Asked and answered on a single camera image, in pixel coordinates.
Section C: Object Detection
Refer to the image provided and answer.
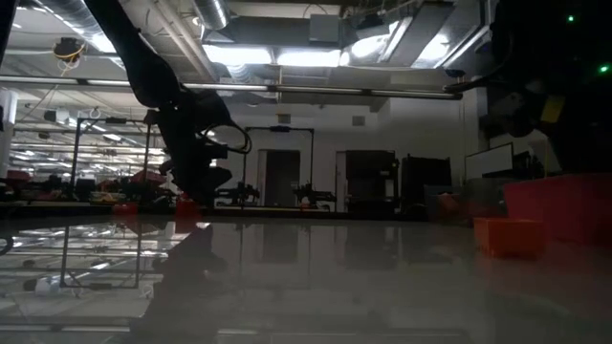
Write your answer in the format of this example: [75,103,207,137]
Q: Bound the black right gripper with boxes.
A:
[487,71,575,140]

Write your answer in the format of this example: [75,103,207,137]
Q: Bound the black cabinet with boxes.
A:
[400,155,453,214]
[344,150,399,214]

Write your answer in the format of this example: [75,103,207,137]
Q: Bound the grey box air duct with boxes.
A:
[308,13,341,45]

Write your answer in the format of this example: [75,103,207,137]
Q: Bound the black metal station frame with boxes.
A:
[242,125,316,209]
[70,117,153,204]

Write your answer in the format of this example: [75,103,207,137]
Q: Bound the round silver air duct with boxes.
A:
[193,0,230,31]

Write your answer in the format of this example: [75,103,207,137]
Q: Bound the grey plastic bin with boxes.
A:
[424,185,508,222]

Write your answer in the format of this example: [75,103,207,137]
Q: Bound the white table cover sheet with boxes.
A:
[0,212,612,344]

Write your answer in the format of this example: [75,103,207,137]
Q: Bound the orange toy block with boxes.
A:
[472,217,546,260]

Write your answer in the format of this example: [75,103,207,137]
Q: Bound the doorway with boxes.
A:
[257,148,302,207]

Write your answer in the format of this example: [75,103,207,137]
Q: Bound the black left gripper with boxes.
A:
[159,90,235,209]

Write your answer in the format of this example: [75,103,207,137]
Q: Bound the yellow right gripper cable tag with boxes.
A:
[541,94,566,124]

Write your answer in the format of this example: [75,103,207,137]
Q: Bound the bright ceiling light panel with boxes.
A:
[275,48,343,68]
[203,44,273,67]

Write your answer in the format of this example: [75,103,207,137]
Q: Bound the long tube light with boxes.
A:
[0,75,464,101]

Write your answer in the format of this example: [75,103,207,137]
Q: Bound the spiral silver air duct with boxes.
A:
[28,0,125,54]

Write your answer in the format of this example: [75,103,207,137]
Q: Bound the white board with black frame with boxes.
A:
[464,141,515,182]

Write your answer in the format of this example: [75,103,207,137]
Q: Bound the pink plastic bin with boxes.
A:
[502,172,612,247]

